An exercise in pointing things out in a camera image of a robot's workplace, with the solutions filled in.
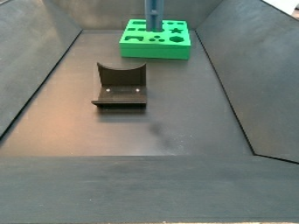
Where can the blue three prong object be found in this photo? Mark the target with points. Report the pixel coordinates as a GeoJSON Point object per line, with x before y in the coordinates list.
{"type": "Point", "coordinates": [154, 14]}

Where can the black curved fixture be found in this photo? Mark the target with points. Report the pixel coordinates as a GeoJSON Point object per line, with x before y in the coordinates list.
{"type": "Point", "coordinates": [122, 86]}

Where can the green shape sorting block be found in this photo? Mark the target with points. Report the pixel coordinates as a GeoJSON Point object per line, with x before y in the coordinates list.
{"type": "Point", "coordinates": [168, 44]}

